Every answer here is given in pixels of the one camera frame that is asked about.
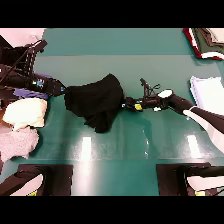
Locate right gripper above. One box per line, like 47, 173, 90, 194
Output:
124, 96, 146, 113

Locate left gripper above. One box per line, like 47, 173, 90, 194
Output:
33, 75, 67, 98

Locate black shirt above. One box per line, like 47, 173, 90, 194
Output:
63, 73, 127, 134

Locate cream garment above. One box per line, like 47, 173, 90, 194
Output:
2, 97, 49, 132

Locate black garment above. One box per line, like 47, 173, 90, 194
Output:
0, 35, 34, 78

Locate pale pink fluffy garment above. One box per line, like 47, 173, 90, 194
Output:
0, 125, 41, 164

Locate white garment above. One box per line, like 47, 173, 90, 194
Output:
189, 75, 224, 118

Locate red garment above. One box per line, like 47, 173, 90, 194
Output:
182, 28, 224, 62

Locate dark green garment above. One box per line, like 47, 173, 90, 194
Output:
194, 28, 224, 55

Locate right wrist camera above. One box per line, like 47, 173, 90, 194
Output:
139, 77, 162, 99

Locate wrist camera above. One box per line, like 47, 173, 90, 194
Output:
20, 39, 48, 77
139, 77, 162, 99

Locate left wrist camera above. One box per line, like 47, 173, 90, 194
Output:
20, 39, 48, 77

